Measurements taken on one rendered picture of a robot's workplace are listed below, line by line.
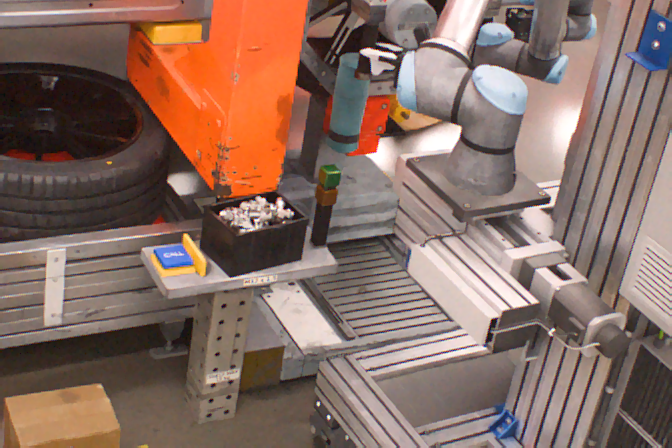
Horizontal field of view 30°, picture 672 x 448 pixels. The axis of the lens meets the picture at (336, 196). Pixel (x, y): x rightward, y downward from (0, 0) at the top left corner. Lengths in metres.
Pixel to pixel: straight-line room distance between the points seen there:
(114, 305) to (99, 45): 1.99
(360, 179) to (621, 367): 1.40
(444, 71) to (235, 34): 0.51
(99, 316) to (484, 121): 1.14
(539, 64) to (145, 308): 1.14
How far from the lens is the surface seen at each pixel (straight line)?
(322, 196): 2.90
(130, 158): 3.14
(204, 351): 2.99
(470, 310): 2.40
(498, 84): 2.51
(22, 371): 3.24
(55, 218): 3.08
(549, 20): 2.87
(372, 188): 3.74
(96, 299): 3.11
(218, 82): 2.91
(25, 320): 3.08
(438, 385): 3.03
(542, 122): 4.94
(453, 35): 2.60
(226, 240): 2.80
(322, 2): 3.61
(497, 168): 2.56
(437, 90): 2.53
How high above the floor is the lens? 2.03
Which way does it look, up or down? 30 degrees down
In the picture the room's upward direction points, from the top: 10 degrees clockwise
